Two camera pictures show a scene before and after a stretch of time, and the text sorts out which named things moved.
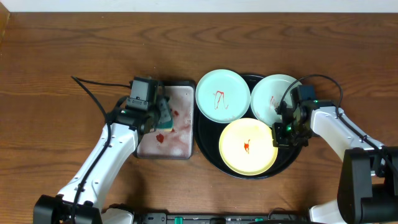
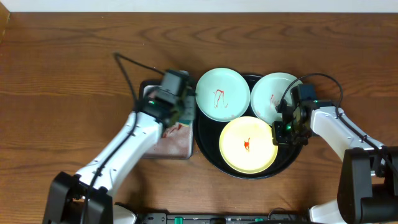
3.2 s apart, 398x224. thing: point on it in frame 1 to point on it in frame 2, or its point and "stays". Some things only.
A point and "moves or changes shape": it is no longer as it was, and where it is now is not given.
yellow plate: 246,147 stays
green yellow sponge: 166,124 moves or changes shape
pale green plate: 268,91 stays
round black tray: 207,134 stays
